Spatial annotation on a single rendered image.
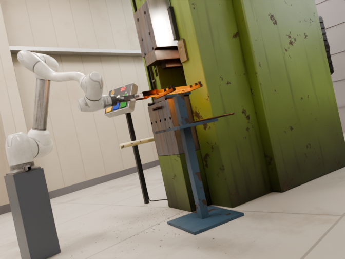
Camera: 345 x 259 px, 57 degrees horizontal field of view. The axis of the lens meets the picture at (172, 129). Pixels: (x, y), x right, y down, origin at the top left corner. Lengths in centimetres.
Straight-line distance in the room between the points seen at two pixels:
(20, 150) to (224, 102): 149
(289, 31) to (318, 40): 38
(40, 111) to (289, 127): 196
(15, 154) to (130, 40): 491
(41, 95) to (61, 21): 380
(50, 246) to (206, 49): 179
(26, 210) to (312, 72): 256
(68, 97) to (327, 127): 414
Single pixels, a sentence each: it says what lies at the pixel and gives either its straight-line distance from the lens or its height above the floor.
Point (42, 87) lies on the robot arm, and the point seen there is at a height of 117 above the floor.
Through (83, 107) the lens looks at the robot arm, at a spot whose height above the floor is 93.
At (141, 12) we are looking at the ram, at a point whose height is 172.
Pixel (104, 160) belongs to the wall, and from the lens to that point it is 590.
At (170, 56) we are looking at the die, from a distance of 279.
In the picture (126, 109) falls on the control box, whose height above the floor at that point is 95.
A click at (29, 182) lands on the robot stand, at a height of 52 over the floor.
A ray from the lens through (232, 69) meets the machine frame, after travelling 260.
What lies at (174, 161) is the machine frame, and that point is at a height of 42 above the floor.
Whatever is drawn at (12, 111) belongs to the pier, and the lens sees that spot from 505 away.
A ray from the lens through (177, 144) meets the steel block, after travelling 250.
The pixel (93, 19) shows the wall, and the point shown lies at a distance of 656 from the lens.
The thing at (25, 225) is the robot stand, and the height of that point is 26.
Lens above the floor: 67
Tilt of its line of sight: level
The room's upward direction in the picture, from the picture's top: 12 degrees counter-clockwise
